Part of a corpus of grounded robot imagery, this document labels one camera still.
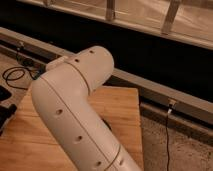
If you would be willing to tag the metal floor rail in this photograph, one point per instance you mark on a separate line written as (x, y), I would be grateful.
(193, 116)

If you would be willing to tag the black device at left edge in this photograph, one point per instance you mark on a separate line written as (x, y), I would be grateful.
(5, 112)

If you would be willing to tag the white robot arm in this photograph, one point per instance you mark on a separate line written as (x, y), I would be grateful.
(60, 97)

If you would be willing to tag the wooden window frame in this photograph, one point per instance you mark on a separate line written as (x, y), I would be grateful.
(188, 21)

